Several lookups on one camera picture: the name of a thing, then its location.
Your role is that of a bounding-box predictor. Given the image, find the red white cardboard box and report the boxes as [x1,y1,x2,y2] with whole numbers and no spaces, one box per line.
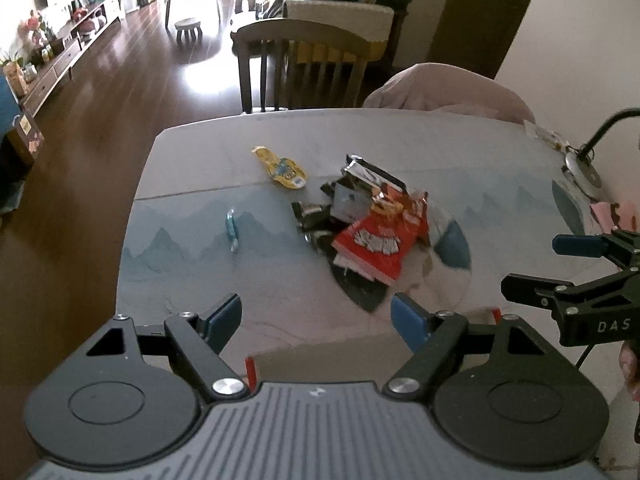
[244,306,504,392]

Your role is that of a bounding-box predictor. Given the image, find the long tv cabinet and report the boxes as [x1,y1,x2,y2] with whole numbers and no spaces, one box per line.
[18,0,124,115]

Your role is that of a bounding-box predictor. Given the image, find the small wooden stool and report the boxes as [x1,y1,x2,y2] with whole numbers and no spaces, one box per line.
[175,18,203,44]

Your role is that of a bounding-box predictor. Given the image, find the blue box on floor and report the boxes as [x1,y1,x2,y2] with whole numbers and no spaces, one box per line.
[0,74,22,141]

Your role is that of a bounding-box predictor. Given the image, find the grey snack pouch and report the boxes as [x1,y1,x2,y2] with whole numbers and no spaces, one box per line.
[331,179,372,224]

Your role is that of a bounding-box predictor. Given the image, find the small teal candy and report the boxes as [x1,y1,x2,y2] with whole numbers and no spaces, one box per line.
[224,208,240,254]

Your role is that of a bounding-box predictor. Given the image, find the desk lamp base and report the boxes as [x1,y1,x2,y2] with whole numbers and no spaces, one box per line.
[563,106,640,201]

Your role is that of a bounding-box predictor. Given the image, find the yellow minion snack packet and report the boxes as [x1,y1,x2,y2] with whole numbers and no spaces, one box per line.
[252,146,307,190]

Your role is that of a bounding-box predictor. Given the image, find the dark wooden chair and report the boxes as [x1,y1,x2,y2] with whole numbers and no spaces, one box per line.
[231,18,371,114]

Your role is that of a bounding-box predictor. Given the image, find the red chip bag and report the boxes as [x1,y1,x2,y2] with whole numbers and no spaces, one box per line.
[332,188,428,286]

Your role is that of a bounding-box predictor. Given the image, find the black snack packet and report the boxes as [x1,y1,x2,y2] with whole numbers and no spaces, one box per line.
[291,202,334,252]

